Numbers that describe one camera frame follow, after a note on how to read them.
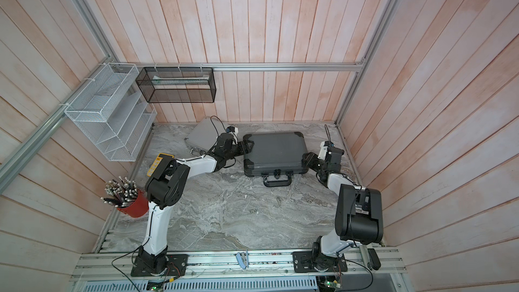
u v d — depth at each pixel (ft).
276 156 3.06
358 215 1.53
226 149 2.67
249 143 3.04
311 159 2.75
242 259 2.40
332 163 2.40
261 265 2.44
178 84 3.43
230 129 3.01
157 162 3.32
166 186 1.86
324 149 2.81
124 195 2.46
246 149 3.01
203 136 3.63
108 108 2.30
